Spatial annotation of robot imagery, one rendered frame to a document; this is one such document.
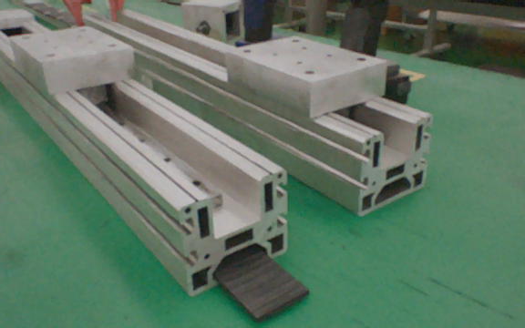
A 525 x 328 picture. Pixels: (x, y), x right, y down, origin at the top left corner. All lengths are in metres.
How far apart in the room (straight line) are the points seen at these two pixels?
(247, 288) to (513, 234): 0.26
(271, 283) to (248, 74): 0.27
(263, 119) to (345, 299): 0.26
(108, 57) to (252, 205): 0.31
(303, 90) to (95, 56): 0.27
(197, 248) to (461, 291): 0.21
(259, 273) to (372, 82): 0.25
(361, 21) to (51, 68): 0.40
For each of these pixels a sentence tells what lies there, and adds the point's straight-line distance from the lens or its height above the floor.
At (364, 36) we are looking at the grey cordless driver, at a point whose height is 0.89.
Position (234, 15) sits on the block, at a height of 0.84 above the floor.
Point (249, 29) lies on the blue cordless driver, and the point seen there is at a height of 0.87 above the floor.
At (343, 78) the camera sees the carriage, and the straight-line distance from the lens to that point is 0.54.
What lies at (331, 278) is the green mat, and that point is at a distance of 0.44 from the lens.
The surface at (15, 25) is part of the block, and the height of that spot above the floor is 0.86.
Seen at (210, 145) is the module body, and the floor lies 0.86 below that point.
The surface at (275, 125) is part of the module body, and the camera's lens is 0.58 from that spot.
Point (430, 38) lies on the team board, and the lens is 3.75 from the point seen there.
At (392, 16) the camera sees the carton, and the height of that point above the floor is 0.14.
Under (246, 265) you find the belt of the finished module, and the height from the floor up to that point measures 0.79.
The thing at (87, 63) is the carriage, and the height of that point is 0.89.
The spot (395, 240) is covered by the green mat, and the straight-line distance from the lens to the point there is 0.49.
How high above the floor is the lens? 1.06
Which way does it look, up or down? 27 degrees down
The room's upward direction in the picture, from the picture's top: 2 degrees counter-clockwise
